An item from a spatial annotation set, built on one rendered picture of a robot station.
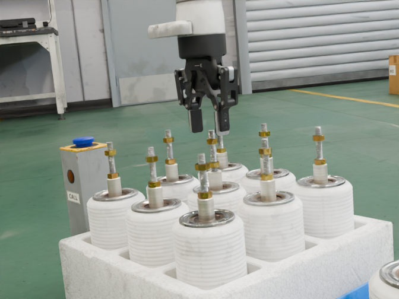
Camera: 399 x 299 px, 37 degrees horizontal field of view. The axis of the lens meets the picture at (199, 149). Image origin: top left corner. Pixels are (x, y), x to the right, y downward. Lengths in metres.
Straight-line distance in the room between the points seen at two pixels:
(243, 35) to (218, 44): 4.97
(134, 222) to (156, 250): 0.05
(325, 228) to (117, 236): 0.32
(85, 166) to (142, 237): 0.29
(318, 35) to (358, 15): 0.47
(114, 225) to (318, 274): 0.32
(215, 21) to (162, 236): 0.33
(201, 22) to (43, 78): 4.96
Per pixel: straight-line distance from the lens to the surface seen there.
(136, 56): 5.80
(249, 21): 5.95
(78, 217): 1.14
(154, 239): 0.85
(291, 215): 0.84
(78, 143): 1.12
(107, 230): 0.95
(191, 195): 0.94
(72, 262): 1.00
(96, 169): 1.12
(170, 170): 1.03
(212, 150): 0.93
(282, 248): 0.84
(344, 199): 0.92
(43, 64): 5.81
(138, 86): 5.80
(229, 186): 0.95
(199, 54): 0.89
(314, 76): 6.15
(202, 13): 0.90
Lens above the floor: 0.47
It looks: 10 degrees down
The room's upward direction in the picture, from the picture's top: 5 degrees counter-clockwise
